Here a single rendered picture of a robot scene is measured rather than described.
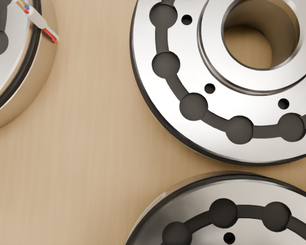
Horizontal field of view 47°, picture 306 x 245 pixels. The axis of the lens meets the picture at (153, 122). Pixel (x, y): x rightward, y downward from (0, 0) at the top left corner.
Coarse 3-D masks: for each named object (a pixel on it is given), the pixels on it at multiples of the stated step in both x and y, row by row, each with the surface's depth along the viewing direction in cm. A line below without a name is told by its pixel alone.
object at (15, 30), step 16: (0, 0) 15; (32, 0) 15; (0, 16) 14; (16, 16) 14; (0, 32) 15; (16, 32) 14; (32, 32) 15; (0, 48) 14; (16, 48) 14; (0, 64) 14; (16, 64) 14; (0, 80) 14; (0, 96) 14
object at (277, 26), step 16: (256, 0) 14; (240, 16) 16; (256, 16) 16; (272, 16) 15; (288, 16) 14; (272, 32) 16; (288, 32) 14; (272, 48) 17; (288, 48) 14; (272, 64) 16
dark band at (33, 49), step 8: (40, 0) 15; (40, 8) 15; (40, 32) 15; (32, 40) 15; (32, 48) 15; (32, 56) 15; (24, 64) 15; (24, 72) 15; (16, 80) 15; (8, 88) 15; (16, 88) 15; (8, 96) 15; (0, 104) 15
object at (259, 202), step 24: (192, 192) 13; (216, 192) 13; (240, 192) 13; (264, 192) 13; (288, 192) 13; (168, 216) 13; (192, 216) 13; (216, 216) 14; (240, 216) 14; (264, 216) 14; (288, 216) 14; (144, 240) 13; (168, 240) 14; (192, 240) 13; (216, 240) 13; (240, 240) 13; (264, 240) 13; (288, 240) 13
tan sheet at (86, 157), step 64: (64, 0) 17; (128, 0) 17; (64, 64) 17; (128, 64) 17; (256, 64) 17; (0, 128) 17; (64, 128) 17; (128, 128) 17; (0, 192) 17; (64, 192) 17; (128, 192) 17
